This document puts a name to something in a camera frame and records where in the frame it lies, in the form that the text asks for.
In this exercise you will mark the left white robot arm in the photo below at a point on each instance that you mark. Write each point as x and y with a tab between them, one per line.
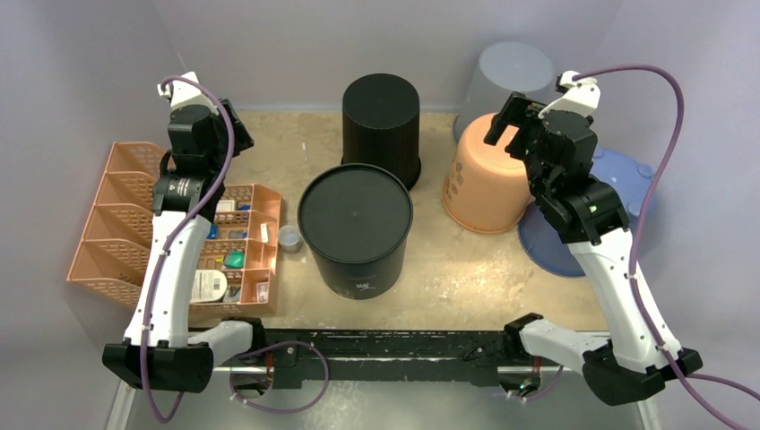
157	344

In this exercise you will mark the orange mesh file organizer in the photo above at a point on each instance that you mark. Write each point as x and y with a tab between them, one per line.
113	253

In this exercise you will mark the small clear round container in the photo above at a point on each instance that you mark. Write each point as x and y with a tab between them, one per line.
290	239

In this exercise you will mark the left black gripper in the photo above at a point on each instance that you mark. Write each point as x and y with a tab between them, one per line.
243	142

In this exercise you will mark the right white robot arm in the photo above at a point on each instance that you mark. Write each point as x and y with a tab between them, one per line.
640	355

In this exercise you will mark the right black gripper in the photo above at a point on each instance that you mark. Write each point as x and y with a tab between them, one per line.
517	109

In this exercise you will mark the orange capybara plastic bucket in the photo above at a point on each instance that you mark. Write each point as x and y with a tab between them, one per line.
486	190

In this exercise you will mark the dark navy cylindrical bin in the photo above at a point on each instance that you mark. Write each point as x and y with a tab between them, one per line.
355	219

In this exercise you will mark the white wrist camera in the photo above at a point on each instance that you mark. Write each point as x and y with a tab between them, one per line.
581	96
180	94

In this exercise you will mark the black ribbed plastic bin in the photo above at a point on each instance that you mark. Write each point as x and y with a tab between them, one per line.
380	125

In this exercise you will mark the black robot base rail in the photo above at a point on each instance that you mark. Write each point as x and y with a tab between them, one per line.
476	357

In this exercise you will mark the green small item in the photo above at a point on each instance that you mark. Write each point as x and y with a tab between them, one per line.
234	260

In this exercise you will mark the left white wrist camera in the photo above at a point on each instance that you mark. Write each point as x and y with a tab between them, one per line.
180	94

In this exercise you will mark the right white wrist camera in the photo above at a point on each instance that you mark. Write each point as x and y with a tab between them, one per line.
581	96

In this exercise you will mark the blue plastic bucket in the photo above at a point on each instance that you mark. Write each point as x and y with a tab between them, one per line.
631	180

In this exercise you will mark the white grey cylindrical bin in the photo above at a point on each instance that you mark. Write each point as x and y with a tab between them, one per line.
502	68

